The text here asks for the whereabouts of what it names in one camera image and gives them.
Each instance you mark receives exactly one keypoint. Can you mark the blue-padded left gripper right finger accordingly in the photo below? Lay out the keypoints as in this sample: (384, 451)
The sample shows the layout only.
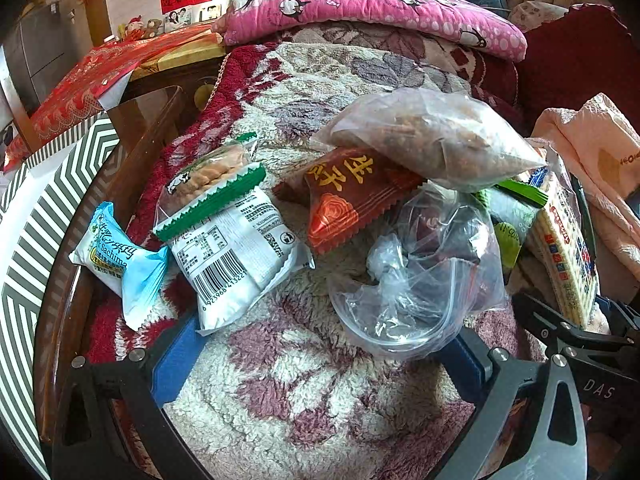
(552, 442)

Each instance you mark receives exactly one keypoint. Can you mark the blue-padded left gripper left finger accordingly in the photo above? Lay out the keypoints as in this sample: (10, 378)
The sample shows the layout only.
(100, 401)

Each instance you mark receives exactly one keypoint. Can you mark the colourful cracker packet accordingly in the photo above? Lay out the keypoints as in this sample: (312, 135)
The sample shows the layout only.
(557, 238)

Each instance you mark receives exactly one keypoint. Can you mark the clear zip bag of dates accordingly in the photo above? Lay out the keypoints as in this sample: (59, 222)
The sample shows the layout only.
(438, 263)

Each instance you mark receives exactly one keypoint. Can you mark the light blue sachima packet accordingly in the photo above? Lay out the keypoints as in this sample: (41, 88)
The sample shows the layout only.
(132, 272)

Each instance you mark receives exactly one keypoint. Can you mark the white green-edged biscuit packet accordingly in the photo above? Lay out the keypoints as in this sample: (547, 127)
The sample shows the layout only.
(229, 240)

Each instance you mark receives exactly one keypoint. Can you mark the red Chinese-lettered snack packet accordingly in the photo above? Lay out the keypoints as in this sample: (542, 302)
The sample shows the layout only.
(345, 190)

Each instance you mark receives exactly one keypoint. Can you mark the clear bag of brown snacks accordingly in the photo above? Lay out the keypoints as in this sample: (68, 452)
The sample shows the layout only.
(449, 138)

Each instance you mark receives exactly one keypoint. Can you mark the round biscuit clear packet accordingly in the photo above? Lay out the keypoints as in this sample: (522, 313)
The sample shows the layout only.
(198, 178)

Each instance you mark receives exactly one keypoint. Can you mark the green snack packet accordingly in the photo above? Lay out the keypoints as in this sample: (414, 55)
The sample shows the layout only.
(513, 207)

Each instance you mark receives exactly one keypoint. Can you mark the dark wooden side table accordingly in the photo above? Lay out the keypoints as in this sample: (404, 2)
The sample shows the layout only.
(144, 125)

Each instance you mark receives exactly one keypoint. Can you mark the floral red white blanket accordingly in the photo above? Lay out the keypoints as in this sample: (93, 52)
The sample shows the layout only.
(282, 393)

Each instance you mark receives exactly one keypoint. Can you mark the pink cloth bag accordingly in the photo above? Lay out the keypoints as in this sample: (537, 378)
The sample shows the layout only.
(600, 147)

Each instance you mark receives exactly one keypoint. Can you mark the green striped white box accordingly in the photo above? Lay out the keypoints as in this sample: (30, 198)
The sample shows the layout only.
(36, 211)

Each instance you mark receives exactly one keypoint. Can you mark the red gold patterned cloth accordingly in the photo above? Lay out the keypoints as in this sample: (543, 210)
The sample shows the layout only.
(77, 96)

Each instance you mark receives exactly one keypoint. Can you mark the grey refrigerator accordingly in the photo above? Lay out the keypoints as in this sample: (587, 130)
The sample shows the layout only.
(39, 52)

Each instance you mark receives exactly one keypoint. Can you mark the santa plush toy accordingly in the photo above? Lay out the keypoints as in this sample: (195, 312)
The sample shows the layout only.
(133, 30)

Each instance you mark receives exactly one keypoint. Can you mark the pink penguin pillow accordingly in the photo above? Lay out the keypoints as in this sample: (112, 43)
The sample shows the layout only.
(458, 21)

